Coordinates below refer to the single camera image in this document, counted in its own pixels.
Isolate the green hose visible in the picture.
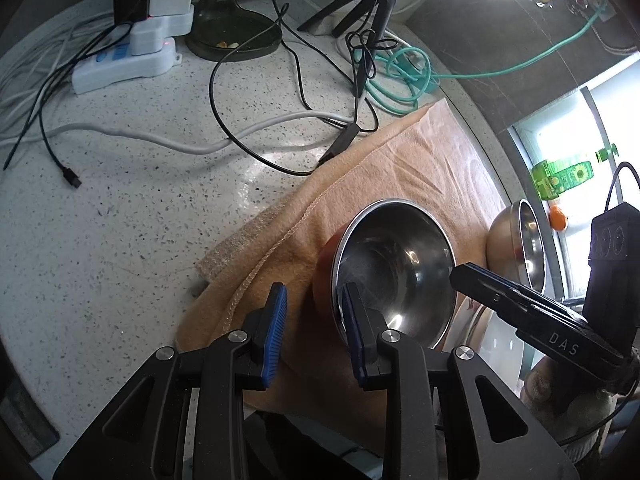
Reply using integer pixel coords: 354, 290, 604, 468
352, 7, 609, 114

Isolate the white window frame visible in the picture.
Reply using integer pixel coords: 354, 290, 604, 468
507, 52, 640, 311

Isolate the peach towel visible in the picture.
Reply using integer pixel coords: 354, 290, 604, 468
175, 97, 512, 461

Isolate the green dish soap bottle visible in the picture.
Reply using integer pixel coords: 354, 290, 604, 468
531, 144, 619, 197

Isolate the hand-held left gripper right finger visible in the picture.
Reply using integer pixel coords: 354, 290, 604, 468
342, 282, 576, 480

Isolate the white power strip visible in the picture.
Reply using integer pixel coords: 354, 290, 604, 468
72, 37, 182, 95

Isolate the large steel bowl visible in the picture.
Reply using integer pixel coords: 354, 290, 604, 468
487, 199, 547, 296

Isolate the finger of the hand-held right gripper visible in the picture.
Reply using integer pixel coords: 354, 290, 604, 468
449, 262, 586, 333

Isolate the white plate with grey leaves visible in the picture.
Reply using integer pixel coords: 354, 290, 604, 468
469, 304, 532, 392

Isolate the thick white cable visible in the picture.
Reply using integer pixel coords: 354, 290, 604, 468
0, 110, 362, 157

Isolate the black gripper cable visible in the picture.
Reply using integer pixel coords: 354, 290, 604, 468
603, 161, 640, 212

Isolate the person's right hand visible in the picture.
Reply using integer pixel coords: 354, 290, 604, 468
520, 357, 614, 462

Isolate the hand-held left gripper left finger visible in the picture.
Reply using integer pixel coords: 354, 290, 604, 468
52, 283, 289, 480

